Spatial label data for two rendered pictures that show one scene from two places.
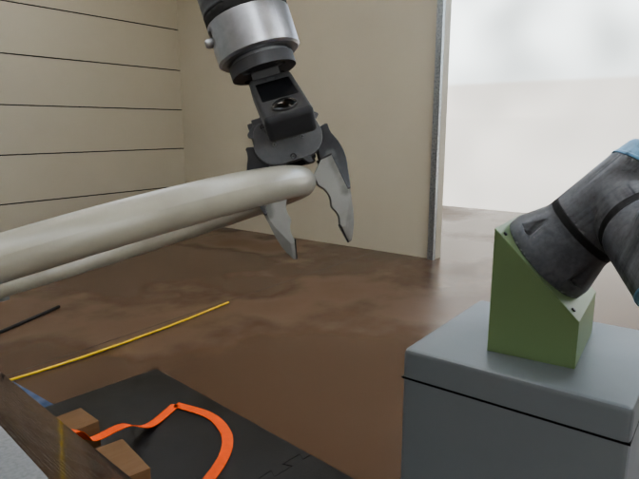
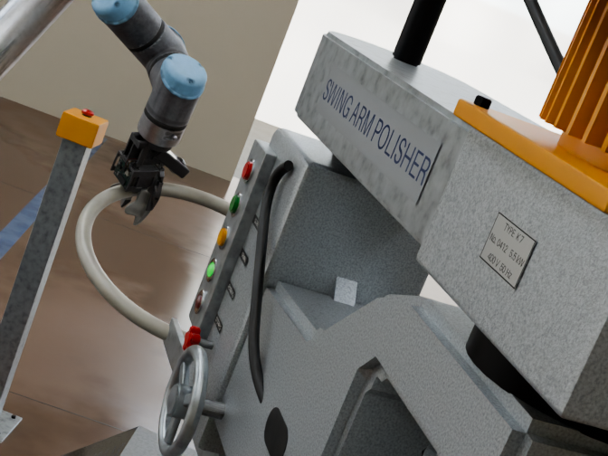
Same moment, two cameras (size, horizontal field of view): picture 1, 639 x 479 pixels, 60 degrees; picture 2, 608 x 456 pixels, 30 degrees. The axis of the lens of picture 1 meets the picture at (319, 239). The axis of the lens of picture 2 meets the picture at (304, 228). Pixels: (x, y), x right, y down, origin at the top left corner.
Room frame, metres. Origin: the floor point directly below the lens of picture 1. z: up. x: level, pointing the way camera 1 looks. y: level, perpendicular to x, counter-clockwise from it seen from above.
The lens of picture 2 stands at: (1.89, 1.93, 1.80)
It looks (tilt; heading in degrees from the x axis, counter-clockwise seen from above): 13 degrees down; 227
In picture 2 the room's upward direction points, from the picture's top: 22 degrees clockwise
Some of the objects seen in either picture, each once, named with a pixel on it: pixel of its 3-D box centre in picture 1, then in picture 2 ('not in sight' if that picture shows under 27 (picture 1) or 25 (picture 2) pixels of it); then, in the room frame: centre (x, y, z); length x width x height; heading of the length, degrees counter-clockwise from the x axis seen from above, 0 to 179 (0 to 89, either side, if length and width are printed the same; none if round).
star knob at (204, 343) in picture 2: not in sight; (201, 342); (0.94, 0.79, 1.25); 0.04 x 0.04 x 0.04; 66
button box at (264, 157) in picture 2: not in sight; (233, 240); (0.90, 0.73, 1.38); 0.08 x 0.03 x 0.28; 66
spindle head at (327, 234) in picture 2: not in sight; (318, 335); (0.85, 0.91, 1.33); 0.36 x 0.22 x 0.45; 66
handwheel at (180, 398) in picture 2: not in sight; (208, 407); (0.98, 0.90, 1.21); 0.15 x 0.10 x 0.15; 66
